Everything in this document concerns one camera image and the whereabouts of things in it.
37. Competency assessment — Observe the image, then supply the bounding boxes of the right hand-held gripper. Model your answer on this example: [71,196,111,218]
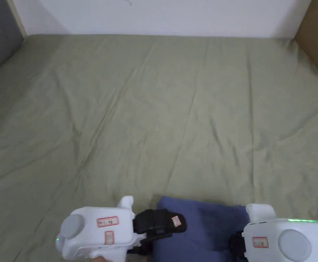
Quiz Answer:
[229,203,318,262]

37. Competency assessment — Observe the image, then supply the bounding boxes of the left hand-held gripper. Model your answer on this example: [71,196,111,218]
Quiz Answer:
[55,195,188,262]

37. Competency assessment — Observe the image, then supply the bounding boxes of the blue garment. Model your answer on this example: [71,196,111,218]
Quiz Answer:
[151,195,250,262]

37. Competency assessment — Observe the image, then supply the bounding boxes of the bed with pale green sheet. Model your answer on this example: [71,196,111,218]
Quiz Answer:
[0,34,318,262]

